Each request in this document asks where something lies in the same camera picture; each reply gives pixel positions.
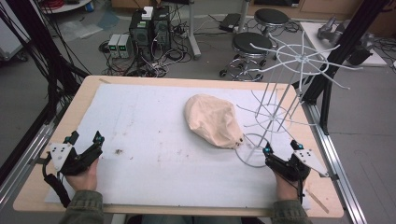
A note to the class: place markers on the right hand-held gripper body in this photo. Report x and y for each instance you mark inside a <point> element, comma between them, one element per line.
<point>289,168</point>

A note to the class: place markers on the beige cloth hat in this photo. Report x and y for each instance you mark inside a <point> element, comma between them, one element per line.
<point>213,119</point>

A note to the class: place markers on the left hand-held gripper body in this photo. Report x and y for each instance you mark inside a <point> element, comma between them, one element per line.
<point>77,161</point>

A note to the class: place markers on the large black round stool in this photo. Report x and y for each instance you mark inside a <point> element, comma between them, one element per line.
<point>251,43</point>

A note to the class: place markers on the black metal frame post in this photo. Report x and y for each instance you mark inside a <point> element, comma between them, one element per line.
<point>342,49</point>

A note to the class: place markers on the silver aluminium rail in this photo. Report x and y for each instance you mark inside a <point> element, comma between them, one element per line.
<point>21,165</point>
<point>339,174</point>

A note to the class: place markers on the white box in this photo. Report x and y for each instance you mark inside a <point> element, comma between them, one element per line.
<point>147,12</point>

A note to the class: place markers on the white foam mat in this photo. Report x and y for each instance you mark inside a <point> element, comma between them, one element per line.
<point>162,146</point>

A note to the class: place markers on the small black round stool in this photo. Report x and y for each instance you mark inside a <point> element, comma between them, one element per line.
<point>271,17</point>

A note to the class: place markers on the wooden stick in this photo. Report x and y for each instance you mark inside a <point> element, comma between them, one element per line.
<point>317,200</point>

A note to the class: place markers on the white board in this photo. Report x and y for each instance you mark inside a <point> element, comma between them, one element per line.
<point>370,59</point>

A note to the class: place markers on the person's right hand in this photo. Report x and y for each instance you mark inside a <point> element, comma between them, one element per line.
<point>285,188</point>

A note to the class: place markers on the person's left hand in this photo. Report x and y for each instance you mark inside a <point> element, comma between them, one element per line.
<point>83,179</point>

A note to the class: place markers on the grey table leg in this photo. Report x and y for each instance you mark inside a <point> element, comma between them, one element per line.
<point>193,31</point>

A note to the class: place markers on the grey robot part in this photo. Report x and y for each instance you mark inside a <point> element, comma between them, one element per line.
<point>330,31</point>

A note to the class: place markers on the grey power supply unit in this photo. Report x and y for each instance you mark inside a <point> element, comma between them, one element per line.
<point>114,46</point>
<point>125,46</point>

